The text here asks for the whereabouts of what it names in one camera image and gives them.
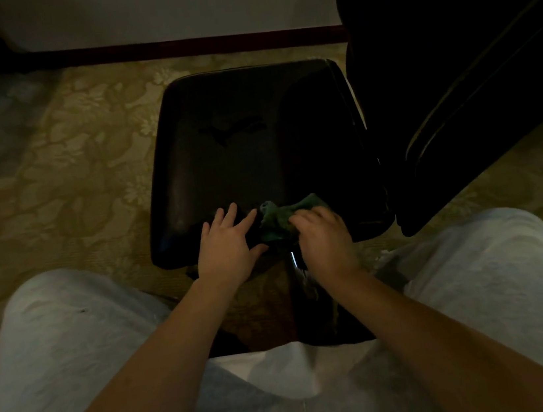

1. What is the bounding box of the white sneaker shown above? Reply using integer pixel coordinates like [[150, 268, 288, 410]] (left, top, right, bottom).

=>
[[370, 244, 415, 295]]

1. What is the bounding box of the black leather chair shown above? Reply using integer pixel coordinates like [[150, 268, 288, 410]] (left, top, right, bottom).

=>
[[117, 0, 543, 369]]

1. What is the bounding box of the person's left hand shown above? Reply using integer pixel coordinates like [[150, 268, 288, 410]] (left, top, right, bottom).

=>
[[188, 198, 274, 293]]

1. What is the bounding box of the dark red baseboard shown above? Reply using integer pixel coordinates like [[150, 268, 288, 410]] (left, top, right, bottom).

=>
[[7, 9, 350, 86]]

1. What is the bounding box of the person's right forearm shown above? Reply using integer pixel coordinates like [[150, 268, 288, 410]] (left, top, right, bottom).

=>
[[317, 242, 543, 412]]

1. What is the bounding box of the person's left forearm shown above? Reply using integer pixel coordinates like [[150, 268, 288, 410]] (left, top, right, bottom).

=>
[[12, 273, 252, 412]]

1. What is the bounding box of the person's right hand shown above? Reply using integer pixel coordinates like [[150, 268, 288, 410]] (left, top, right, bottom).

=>
[[287, 201, 363, 288]]

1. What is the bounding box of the green cleaning cloth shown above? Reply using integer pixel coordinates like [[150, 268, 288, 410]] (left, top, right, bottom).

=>
[[254, 191, 332, 247]]

